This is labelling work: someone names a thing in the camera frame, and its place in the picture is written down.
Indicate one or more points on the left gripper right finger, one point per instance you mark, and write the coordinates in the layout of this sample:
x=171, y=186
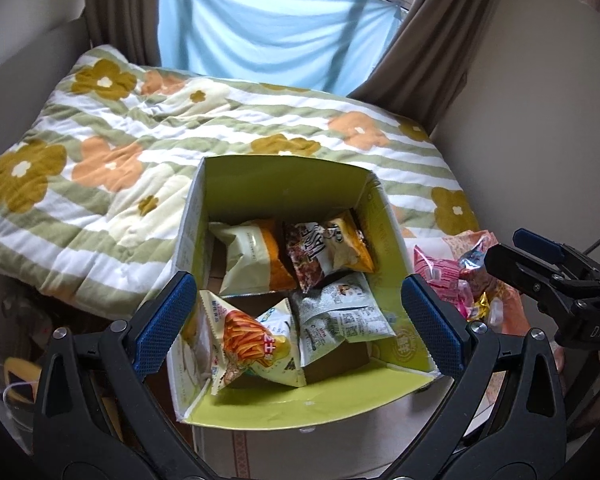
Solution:
x=440, y=326

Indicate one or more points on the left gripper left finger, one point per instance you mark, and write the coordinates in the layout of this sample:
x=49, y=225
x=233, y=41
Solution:
x=155, y=326

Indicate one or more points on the fries snack bag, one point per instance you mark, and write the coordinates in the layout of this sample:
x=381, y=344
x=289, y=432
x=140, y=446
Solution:
x=266, y=346

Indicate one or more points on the pale green snack bag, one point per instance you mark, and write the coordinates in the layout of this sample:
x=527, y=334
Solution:
x=344, y=310

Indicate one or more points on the orange cream snack bag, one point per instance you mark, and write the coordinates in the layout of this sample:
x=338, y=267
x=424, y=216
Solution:
x=253, y=262

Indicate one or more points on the yellow noodle snack bag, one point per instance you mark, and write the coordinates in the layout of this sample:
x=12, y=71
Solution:
x=319, y=249

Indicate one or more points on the gold black snack bag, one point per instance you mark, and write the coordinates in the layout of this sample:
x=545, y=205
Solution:
x=490, y=312

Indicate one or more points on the right hand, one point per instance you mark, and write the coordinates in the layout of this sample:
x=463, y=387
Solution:
x=579, y=373

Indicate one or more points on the pink floral cloth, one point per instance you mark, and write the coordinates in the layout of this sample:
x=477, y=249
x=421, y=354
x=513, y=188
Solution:
x=515, y=322

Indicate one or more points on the floral striped duvet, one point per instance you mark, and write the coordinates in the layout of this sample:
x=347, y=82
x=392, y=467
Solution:
x=92, y=195

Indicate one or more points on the right brown curtain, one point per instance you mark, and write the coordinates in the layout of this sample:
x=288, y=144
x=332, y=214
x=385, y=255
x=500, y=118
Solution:
x=427, y=63

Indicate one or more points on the brown curtain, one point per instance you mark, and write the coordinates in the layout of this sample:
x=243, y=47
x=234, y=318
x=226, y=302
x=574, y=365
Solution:
x=131, y=26
x=427, y=63

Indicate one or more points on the grey headboard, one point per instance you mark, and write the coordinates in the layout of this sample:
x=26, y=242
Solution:
x=28, y=77

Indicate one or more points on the blue window cloth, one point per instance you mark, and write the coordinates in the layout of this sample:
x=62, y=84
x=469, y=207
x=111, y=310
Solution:
x=327, y=45

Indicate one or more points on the left brown curtain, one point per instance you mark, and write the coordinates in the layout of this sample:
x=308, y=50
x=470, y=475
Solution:
x=131, y=26

